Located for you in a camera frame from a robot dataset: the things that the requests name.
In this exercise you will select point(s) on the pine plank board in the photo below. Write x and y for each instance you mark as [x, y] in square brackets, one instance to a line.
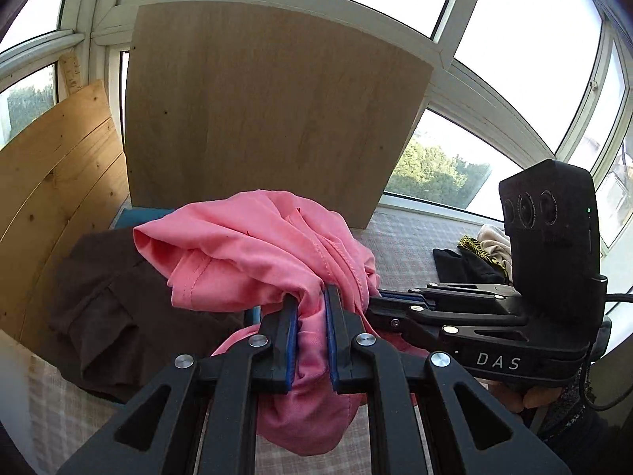
[54, 183]

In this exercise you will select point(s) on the light wooden board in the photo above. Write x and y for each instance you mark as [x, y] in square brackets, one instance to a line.
[272, 118]

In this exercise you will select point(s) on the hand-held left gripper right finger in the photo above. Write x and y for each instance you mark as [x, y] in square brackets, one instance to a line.
[330, 351]

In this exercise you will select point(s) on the black yellow patterned garment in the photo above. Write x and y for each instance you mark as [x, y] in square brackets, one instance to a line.
[472, 247]

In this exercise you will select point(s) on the beige knitted sweater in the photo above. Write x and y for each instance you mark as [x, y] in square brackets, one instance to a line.
[497, 240]

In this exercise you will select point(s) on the narrow wooden slat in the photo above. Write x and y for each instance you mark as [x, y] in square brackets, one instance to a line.
[71, 74]

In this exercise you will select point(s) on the brown folded garment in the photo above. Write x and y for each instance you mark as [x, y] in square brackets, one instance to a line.
[123, 307]

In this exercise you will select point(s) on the pink t-shirt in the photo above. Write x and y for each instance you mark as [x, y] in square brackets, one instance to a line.
[257, 252]

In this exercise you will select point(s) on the person's right hand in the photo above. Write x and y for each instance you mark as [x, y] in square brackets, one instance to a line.
[534, 398]

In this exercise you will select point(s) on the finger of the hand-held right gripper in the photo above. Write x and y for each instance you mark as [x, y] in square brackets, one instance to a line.
[455, 294]
[420, 321]

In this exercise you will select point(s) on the green tree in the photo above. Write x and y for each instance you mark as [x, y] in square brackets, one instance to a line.
[435, 173]

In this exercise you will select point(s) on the person's right forearm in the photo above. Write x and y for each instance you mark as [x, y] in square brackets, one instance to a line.
[588, 445]

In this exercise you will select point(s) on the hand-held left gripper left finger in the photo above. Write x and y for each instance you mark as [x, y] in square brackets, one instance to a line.
[292, 351]

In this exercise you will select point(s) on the pink plaid blanket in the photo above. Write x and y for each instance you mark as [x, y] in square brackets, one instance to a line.
[405, 237]

